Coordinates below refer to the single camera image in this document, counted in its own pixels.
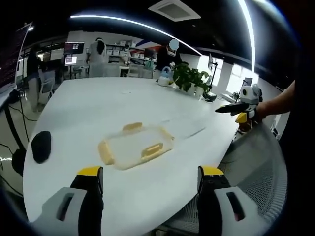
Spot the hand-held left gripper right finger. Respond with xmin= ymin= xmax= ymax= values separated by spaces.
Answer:
xmin=197 ymin=165 xmax=262 ymax=236

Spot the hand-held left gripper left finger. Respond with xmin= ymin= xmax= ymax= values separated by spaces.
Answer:
xmin=31 ymin=166 xmax=104 ymax=236

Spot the clear lid with yellow clips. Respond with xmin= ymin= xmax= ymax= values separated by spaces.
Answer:
xmin=97 ymin=121 xmax=176 ymax=171

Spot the black tripod stand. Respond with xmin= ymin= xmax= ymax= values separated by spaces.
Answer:
xmin=208 ymin=53 xmax=220 ymax=95

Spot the grey mesh chair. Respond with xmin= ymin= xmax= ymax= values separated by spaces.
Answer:
xmin=155 ymin=121 xmax=289 ymax=233

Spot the green potted plant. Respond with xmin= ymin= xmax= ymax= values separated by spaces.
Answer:
xmin=172 ymin=62 xmax=212 ymax=97

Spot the black pouch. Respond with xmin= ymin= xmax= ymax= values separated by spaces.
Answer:
xmin=31 ymin=131 xmax=53 ymax=164

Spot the ceiling light strip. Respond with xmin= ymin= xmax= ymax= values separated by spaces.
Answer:
xmin=70 ymin=15 xmax=200 ymax=56
xmin=240 ymin=0 xmax=256 ymax=72

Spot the black stool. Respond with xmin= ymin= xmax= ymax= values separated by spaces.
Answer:
xmin=11 ymin=148 xmax=27 ymax=177

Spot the blue and white watering can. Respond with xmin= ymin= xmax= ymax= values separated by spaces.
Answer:
xmin=157 ymin=65 xmax=174 ymax=87

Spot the ceiling air vent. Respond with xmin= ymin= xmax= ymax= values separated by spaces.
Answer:
xmin=148 ymin=0 xmax=201 ymax=22

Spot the storage shelf with white boxes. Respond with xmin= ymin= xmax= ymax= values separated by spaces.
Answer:
xmin=107 ymin=41 xmax=158 ymax=66

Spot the grey office chair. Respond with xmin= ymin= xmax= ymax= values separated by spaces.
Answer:
xmin=38 ymin=68 xmax=57 ymax=99

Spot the wall monitor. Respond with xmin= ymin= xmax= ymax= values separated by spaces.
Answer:
xmin=64 ymin=41 xmax=85 ymax=55

